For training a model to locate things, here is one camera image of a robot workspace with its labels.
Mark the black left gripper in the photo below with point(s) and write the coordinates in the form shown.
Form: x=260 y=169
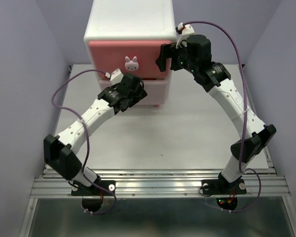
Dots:
x=138 y=95

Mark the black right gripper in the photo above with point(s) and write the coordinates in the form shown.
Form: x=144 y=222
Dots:
x=168 y=50

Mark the white shoe cabinet body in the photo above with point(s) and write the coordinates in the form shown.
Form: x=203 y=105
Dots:
x=130 y=20

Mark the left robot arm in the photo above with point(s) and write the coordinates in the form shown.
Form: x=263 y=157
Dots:
x=60 y=150

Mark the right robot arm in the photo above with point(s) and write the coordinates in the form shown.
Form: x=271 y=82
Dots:
x=253 y=132

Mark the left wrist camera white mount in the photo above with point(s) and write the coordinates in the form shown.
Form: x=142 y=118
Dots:
x=115 y=77

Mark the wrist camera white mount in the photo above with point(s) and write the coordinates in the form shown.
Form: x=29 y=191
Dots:
x=184 y=31
x=115 y=77

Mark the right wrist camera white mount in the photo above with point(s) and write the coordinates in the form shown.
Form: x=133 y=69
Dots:
x=184 y=31

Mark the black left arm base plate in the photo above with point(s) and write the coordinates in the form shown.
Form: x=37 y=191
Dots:
x=79 y=190

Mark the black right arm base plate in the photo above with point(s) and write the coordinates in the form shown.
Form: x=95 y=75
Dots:
x=215 y=187

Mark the aluminium rail frame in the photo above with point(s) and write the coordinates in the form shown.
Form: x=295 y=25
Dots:
x=158 y=158

